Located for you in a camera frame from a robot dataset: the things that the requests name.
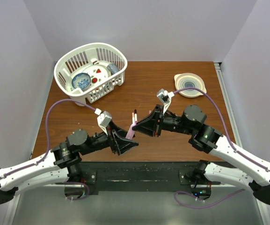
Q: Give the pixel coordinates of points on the white pink-end marker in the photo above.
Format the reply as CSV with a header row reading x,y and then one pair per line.
x,y
133,117

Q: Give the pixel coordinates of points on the blue patterned bowl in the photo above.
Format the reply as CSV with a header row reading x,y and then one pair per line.
x,y
81,80

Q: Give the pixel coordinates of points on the grey blue cup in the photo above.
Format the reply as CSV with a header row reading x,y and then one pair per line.
x,y
113,68

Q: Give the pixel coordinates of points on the beige plate blue rings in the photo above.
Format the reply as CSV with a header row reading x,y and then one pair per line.
x,y
189,83

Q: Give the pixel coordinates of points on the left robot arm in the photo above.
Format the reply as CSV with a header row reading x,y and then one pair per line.
x,y
61,164

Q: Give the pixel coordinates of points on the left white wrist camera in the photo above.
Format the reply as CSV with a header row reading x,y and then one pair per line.
x,y
103,120

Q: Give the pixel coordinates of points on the white strawberry plate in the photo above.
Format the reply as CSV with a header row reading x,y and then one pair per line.
x,y
98,74

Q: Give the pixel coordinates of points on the white plastic dish basket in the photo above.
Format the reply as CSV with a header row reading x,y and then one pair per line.
x,y
73,62

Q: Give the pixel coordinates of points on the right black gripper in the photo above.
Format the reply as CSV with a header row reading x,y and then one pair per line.
x,y
150,123

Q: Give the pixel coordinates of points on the aluminium frame rail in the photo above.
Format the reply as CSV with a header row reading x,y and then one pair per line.
x,y
261,206

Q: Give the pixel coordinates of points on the purple highlighter pen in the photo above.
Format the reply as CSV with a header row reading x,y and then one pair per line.
x,y
130,134

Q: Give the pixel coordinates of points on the white black-tip marker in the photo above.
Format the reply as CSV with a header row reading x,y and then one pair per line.
x,y
135,116

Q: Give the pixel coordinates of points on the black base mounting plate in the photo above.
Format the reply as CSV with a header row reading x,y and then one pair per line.
x,y
136,176

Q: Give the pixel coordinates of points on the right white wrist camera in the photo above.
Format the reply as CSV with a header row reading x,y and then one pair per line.
x,y
166,98

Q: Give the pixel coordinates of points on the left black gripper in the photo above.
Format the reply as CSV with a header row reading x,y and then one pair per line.
x,y
120,145

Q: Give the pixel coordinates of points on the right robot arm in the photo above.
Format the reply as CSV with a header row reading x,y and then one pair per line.
x,y
248,172

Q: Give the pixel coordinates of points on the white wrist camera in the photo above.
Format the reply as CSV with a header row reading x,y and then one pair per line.
x,y
166,98
103,120

